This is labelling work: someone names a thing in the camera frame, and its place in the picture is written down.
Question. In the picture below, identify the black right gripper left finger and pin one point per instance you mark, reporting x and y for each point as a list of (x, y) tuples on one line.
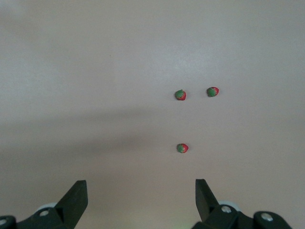
[(71, 205)]

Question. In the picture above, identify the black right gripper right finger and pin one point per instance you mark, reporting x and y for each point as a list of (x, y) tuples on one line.
[(207, 207)]

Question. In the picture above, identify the small red strawberry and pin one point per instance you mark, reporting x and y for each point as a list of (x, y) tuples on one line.
[(212, 91), (182, 148), (180, 95)]

